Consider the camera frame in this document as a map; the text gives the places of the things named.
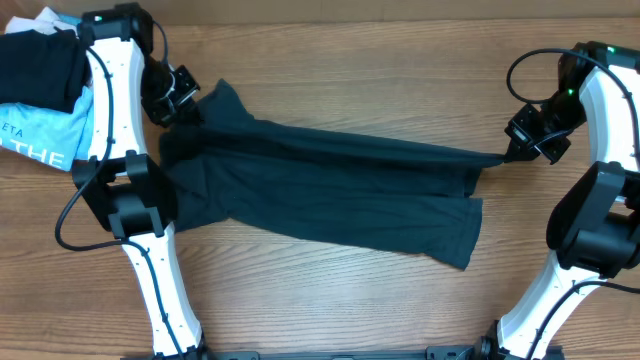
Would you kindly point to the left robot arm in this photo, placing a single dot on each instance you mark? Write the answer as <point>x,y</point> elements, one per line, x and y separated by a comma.
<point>128,193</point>

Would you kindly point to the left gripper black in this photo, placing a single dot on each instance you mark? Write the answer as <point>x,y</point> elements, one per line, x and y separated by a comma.
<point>161,115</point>

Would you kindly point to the folded beige garment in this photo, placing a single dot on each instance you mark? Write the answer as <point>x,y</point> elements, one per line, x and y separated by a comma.
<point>46,22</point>

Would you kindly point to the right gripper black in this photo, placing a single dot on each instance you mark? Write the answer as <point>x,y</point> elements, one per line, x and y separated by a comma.
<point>523,145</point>

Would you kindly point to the folded black garment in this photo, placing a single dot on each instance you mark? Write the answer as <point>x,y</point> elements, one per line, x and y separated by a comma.
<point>40,70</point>

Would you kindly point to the dark teal t-shirt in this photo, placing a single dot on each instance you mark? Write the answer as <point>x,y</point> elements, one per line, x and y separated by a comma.
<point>347,189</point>

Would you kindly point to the light blue printed t-shirt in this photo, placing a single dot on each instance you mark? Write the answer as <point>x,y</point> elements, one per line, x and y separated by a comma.
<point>50,137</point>

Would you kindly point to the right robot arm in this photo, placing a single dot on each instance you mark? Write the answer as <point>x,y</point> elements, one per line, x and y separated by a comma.
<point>593,232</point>

